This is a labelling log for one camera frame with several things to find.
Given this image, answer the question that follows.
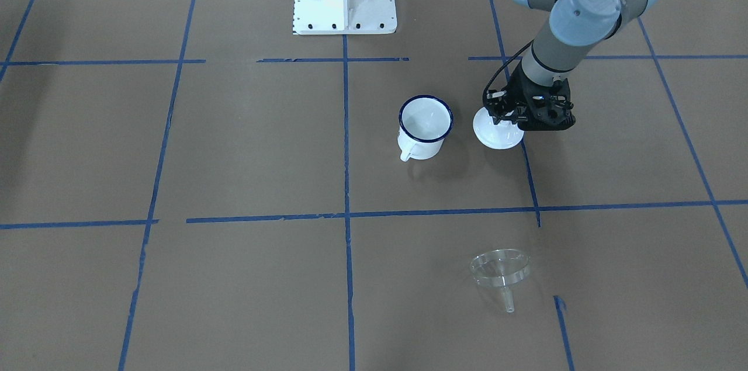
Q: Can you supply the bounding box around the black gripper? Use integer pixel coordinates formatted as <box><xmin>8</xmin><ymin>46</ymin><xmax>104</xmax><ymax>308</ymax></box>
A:
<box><xmin>483</xmin><ymin>74</ymin><xmax>576</xmax><ymax>131</ymax></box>

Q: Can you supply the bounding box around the clear plastic funnel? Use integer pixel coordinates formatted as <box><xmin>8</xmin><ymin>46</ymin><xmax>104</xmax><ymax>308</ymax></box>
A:
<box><xmin>469</xmin><ymin>248</ymin><xmax>531</xmax><ymax>314</ymax></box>

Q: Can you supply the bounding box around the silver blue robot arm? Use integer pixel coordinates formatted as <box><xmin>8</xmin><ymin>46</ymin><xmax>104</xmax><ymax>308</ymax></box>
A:
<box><xmin>483</xmin><ymin>0</ymin><xmax>659</xmax><ymax>131</ymax></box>

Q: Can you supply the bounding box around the white enamel mug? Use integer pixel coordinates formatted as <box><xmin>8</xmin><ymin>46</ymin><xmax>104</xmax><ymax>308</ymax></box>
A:
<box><xmin>397</xmin><ymin>95</ymin><xmax>454</xmax><ymax>162</ymax></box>

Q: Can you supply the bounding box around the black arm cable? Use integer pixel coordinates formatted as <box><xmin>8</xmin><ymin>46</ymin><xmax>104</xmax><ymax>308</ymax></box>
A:
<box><xmin>483</xmin><ymin>40</ymin><xmax>534</xmax><ymax>103</ymax></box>

